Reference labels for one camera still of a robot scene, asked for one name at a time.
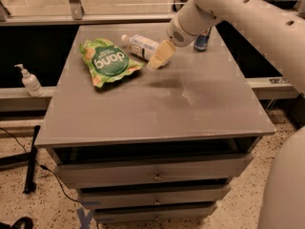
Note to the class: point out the black shoe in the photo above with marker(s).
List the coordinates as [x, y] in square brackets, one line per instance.
[22, 223]

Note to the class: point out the blue tape cross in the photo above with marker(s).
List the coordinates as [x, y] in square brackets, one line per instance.
[86, 219]

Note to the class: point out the black stand leg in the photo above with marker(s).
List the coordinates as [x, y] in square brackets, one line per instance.
[30, 185]

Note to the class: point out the metal railing frame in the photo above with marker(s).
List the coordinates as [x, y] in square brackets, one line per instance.
[81, 12]

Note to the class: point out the middle grey drawer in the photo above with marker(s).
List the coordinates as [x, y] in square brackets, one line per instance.
[196, 193]

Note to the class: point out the top grey drawer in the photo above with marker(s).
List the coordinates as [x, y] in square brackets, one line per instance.
[151, 171]

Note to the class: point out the grey drawer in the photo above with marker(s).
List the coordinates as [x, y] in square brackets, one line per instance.
[151, 171]
[196, 193]
[154, 212]

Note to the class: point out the grey drawer cabinet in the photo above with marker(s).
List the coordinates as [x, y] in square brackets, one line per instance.
[200, 104]

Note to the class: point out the bottom grey drawer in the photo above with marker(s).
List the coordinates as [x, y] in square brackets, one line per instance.
[154, 212]

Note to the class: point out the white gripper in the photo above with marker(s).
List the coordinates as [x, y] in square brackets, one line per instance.
[175, 32]

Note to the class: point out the clear plastic bottle blue label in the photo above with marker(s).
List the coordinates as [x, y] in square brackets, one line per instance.
[140, 45]

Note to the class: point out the green rice chip bag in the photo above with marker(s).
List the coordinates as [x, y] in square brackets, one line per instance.
[107, 62]

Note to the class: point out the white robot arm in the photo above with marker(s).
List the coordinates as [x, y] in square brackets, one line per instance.
[279, 36]

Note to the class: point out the blue silver energy drink can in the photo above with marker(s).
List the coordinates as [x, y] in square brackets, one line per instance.
[201, 42]

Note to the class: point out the white pump dispenser bottle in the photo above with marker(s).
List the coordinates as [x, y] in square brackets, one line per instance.
[30, 82]

